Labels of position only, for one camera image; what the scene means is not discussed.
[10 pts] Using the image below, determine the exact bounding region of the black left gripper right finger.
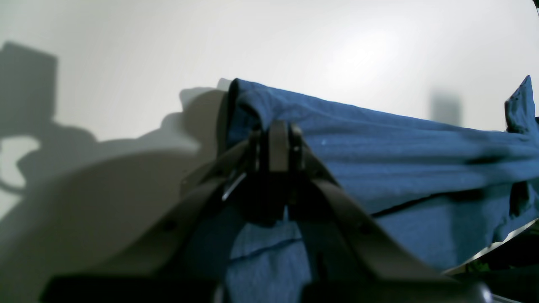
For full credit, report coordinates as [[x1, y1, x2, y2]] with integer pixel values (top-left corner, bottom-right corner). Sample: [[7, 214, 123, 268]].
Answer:
[[286, 124, 493, 303]]

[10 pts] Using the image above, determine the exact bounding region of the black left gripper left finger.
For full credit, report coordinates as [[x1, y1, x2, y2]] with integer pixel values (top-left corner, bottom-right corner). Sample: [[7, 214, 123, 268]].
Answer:
[[40, 122, 291, 303]]

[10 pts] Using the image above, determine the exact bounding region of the dark blue T-shirt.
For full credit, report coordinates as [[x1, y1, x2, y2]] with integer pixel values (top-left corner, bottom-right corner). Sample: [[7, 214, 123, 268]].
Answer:
[[225, 76, 538, 303]]

